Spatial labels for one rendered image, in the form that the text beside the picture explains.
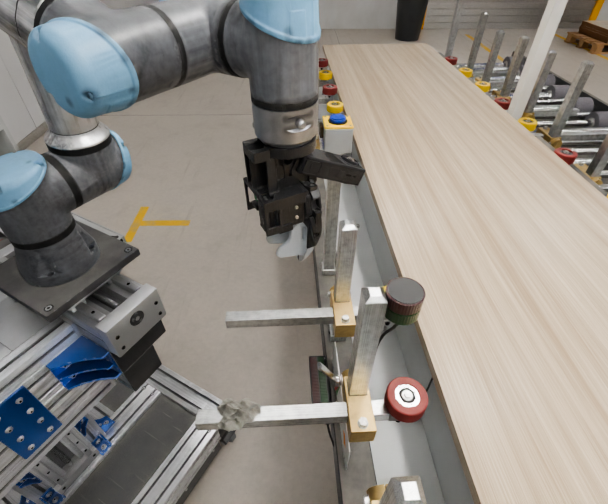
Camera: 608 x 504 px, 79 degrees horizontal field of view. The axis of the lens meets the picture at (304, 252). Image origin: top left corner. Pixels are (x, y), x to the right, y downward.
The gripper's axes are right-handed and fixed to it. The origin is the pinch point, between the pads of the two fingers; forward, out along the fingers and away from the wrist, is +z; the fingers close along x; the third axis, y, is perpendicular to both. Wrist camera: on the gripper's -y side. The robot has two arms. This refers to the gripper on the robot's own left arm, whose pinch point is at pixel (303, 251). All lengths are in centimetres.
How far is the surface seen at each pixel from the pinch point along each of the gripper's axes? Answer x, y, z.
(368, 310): 11.1, -5.3, 5.6
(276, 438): -21, 3, 120
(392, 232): -24, -42, 30
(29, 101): -392, 85, 89
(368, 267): -37, -46, 59
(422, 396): 19.0, -15.4, 29.3
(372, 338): 11.8, -6.6, 13.1
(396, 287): 10.8, -10.5, 3.3
